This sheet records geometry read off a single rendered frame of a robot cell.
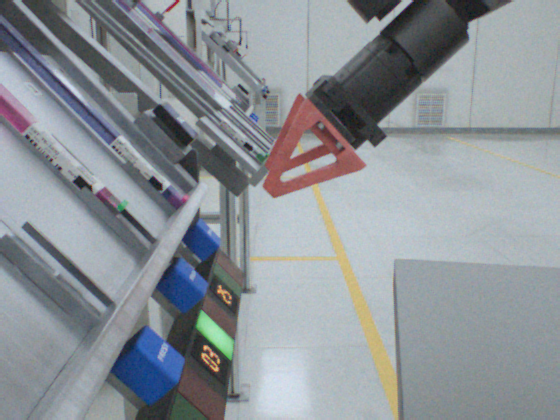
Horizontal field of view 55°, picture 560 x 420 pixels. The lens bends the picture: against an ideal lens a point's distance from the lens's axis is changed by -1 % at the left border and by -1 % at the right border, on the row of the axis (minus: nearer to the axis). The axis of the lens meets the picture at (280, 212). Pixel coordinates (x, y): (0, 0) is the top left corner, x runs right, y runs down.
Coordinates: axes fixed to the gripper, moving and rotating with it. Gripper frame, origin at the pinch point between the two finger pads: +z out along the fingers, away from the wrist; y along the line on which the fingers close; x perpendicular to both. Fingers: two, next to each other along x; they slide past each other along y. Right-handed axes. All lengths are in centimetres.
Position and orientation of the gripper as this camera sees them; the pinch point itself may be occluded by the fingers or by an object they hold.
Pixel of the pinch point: (275, 174)
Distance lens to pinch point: 48.2
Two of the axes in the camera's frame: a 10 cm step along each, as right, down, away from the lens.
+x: 6.8, 7.0, 1.9
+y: 0.1, 2.5, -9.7
